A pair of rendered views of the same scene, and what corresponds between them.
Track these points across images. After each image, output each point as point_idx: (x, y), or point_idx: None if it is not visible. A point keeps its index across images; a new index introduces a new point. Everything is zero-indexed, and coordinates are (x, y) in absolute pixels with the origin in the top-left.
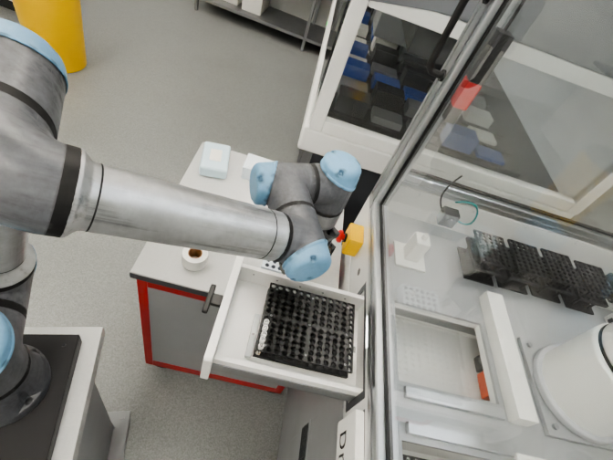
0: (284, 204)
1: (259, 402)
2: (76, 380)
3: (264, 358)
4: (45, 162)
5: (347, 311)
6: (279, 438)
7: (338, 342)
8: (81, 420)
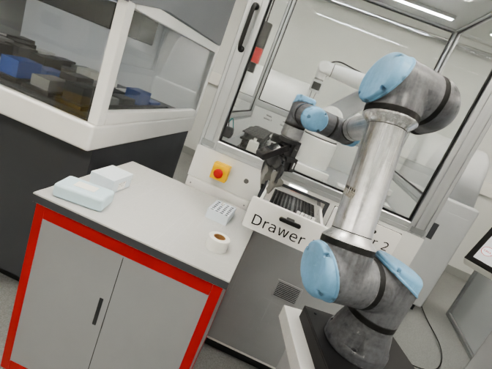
0: (337, 118)
1: (200, 363)
2: None
3: None
4: None
5: (280, 192)
6: (228, 358)
7: (299, 201)
8: None
